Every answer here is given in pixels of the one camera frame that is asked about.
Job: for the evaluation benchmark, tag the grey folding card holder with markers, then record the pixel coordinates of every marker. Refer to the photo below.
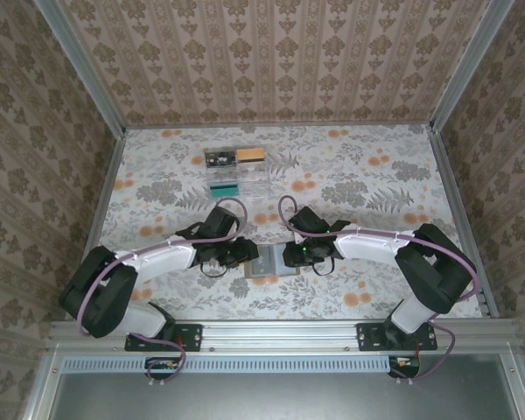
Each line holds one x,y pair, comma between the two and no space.
267,262

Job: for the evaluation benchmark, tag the clear acrylic organizer box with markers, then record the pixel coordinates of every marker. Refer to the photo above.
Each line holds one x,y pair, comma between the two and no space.
254,184

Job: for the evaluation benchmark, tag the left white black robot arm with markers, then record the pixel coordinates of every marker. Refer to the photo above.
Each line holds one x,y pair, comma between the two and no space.
100,302

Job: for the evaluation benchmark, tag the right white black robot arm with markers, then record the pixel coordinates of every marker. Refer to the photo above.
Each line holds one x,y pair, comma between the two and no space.
429,271

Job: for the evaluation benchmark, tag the teal card with black stripe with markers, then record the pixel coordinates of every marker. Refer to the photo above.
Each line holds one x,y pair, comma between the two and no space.
224,190

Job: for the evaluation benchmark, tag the tan wooden block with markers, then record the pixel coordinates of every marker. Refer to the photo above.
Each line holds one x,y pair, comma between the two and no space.
251,154

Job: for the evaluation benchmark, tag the grey metal sheet panel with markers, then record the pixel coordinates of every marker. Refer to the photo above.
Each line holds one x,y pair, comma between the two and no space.
280,398

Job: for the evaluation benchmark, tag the aluminium mounting rail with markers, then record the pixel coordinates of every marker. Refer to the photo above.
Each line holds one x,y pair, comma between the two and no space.
280,334

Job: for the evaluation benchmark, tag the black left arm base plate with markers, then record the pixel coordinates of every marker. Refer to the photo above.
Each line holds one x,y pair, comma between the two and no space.
188,337

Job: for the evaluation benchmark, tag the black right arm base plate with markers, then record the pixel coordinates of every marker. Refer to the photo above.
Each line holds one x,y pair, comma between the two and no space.
369,337

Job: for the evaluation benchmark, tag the aluminium table side rail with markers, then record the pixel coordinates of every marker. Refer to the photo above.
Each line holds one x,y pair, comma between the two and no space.
114,162
447,175

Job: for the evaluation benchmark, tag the aluminium frame post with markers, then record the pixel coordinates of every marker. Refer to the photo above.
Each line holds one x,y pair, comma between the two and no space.
79,65
468,65

